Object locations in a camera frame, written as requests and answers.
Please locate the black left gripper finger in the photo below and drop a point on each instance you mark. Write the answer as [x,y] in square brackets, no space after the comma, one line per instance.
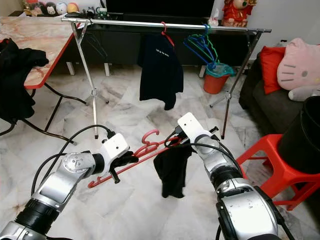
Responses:
[115,175]

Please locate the pink red plastic hanger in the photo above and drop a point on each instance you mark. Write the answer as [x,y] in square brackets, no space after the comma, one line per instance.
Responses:
[150,134]

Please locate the plain black shirt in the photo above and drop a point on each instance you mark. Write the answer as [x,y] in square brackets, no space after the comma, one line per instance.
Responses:
[172,172]

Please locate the black shirt with red trim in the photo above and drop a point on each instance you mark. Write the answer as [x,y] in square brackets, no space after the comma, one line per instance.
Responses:
[20,85]

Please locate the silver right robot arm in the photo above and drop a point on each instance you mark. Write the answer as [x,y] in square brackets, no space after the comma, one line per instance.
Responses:
[245,210]

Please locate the green plastic hanger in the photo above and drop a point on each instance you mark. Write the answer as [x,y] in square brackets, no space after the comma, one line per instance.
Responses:
[213,54]

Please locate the blue plastic hanger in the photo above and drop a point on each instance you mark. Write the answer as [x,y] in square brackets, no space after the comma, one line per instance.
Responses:
[187,45]

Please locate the red hanger under navy shirt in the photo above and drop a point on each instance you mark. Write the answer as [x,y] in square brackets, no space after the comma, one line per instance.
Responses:
[165,32]

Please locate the orange bucket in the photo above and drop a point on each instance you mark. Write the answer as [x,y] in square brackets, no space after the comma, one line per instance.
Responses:
[214,85]

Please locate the navy shirt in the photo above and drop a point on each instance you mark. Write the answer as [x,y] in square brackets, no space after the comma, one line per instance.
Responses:
[160,75]

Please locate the red plastic stool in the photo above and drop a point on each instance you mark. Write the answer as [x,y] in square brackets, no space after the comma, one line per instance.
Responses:
[270,170]

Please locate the red cushion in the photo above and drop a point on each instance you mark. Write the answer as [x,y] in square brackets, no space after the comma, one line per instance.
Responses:
[272,70]

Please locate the silver metal clothes rack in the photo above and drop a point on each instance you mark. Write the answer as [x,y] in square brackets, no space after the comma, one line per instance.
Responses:
[140,23]

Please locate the white tissue pack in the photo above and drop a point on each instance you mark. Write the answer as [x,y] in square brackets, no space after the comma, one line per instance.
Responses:
[213,21]

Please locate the black bucket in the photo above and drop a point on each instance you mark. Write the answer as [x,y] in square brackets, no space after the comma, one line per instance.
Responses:
[302,140]

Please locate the black television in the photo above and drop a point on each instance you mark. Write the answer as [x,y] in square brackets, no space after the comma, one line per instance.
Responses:
[160,8]

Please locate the red laughing Buddha statue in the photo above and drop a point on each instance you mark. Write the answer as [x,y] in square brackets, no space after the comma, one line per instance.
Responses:
[237,16]

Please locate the pink cat plush cushion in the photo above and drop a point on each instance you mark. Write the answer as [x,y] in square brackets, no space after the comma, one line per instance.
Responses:
[300,70]

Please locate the orange round plush toy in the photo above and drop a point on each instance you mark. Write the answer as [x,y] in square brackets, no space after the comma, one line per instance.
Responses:
[72,7]

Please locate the white round plush toy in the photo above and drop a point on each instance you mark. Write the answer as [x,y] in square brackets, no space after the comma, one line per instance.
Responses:
[61,7]

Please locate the black eared plush toy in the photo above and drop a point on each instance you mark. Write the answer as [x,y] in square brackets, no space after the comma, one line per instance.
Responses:
[46,8]

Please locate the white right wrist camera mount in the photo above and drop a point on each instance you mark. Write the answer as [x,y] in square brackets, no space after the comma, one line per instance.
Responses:
[195,128]

